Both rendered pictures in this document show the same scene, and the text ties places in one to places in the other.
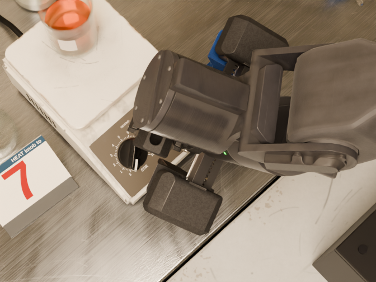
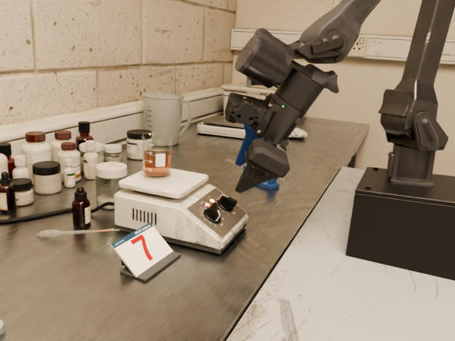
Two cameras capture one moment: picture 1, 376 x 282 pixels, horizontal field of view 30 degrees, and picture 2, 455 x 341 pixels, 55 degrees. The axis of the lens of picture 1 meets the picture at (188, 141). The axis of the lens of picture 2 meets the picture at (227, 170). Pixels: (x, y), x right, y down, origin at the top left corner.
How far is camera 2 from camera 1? 0.66 m
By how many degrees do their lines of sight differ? 57
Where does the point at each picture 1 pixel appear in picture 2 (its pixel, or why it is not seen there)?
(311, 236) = (334, 247)
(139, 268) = (245, 276)
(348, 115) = (334, 15)
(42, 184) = (156, 252)
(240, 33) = not seen: hidden behind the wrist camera
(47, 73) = (148, 183)
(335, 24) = (277, 194)
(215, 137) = (284, 58)
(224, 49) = not seen: hidden behind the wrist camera
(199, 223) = (284, 157)
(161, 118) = (259, 44)
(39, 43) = (137, 178)
